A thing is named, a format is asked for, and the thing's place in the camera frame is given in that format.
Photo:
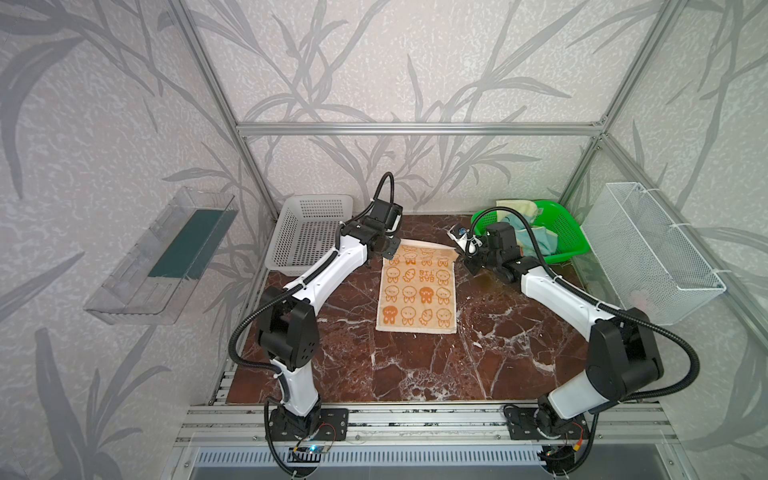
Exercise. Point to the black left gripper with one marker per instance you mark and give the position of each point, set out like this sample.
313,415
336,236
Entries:
390,248

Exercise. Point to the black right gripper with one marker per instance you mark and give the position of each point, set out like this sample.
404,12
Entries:
473,258

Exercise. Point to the orange bunny pattern towel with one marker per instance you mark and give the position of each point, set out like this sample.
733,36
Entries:
418,290

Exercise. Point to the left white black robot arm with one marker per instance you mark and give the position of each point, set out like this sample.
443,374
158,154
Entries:
287,330

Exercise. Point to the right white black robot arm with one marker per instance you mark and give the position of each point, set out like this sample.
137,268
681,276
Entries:
622,357

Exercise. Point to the blue yellow towel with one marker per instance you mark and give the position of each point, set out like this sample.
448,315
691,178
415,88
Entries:
546,239

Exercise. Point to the white plastic basket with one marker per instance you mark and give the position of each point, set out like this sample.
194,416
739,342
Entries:
305,231

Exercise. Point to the green plastic basket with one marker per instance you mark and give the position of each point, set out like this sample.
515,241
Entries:
555,217

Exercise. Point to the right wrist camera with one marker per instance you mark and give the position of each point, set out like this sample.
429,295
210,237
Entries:
467,242

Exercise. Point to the white wire mesh basket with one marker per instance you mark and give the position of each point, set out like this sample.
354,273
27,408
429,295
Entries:
639,246

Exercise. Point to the pink object in wire basket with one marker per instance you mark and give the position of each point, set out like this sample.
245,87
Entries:
642,300

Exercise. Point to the clear acrylic wall shelf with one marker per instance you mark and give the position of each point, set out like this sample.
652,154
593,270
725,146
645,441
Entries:
155,280

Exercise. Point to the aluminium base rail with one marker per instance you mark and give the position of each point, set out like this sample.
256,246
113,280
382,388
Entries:
408,434

